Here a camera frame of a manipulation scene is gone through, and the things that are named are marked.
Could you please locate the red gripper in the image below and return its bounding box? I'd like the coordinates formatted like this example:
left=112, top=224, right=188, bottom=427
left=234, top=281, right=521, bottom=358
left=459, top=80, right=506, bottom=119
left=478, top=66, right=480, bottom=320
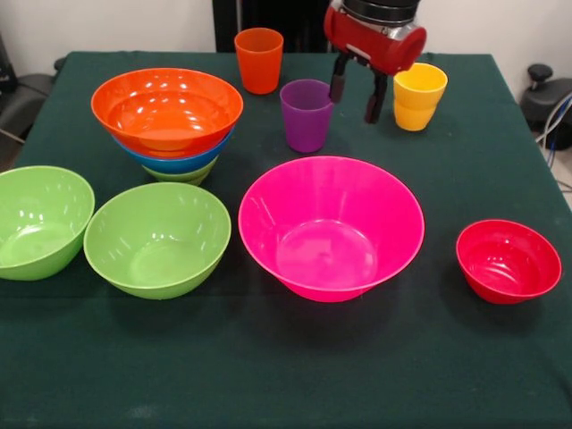
left=323, top=4, right=428, bottom=125

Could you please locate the pink plastic bowl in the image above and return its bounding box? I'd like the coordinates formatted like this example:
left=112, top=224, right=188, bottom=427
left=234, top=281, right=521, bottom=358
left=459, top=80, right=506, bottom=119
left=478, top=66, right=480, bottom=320
left=237, top=156, right=426, bottom=304

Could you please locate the blue plastic bowl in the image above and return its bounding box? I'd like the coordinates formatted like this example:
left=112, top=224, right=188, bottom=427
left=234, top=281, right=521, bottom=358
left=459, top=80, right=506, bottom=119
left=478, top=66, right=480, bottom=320
left=111, top=127, right=237, bottom=174

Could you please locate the orange plastic bowl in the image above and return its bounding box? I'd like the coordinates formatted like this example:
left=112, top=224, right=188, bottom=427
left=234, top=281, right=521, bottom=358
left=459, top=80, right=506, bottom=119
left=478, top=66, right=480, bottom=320
left=90, top=67, right=245, bottom=154

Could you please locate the large green plastic bowl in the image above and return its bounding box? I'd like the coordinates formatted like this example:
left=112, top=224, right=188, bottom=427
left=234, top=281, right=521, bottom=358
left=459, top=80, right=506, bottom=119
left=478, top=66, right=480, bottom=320
left=0, top=164, right=97, bottom=282
left=82, top=181, right=232, bottom=300

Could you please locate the purple plastic cup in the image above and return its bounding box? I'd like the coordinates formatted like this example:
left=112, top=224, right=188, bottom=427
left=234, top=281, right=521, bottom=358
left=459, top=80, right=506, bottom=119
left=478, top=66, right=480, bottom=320
left=279, top=79, right=337, bottom=154

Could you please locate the yellow plastic cup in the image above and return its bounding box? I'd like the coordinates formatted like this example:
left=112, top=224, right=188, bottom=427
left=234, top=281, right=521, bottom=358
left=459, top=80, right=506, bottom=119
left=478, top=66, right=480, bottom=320
left=393, top=100, right=437, bottom=132
left=392, top=62, right=449, bottom=111

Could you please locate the orange plastic cup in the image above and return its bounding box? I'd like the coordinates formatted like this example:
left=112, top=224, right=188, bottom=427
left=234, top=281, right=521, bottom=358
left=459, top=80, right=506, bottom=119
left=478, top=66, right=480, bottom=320
left=233, top=27, right=285, bottom=96

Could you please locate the black equipment base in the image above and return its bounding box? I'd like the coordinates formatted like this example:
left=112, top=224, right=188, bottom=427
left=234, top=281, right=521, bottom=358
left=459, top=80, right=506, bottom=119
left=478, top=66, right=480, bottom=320
left=520, top=63, right=572, bottom=131

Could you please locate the small green plastic bowl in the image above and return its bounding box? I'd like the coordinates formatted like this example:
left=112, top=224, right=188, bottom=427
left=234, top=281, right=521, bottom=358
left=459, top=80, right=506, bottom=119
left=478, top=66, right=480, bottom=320
left=141, top=154, right=220, bottom=187

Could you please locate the small red plastic bowl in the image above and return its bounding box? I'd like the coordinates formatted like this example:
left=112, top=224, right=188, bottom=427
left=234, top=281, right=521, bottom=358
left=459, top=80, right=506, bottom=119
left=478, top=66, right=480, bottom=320
left=455, top=218, right=563, bottom=306

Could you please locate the dark green tablecloth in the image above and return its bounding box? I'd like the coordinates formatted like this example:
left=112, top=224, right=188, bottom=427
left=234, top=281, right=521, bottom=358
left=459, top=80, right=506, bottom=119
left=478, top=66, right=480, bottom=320
left=0, top=51, right=572, bottom=429

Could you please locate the black office chair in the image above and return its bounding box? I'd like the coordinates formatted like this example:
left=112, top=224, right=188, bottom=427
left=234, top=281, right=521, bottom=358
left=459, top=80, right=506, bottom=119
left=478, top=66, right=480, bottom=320
left=0, top=33, right=68, bottom=144

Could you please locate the bundle of grey cables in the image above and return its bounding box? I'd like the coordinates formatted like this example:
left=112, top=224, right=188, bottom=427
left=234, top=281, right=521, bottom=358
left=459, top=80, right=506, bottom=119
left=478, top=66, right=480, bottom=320
left=534, top=91, right=572, bottom=156

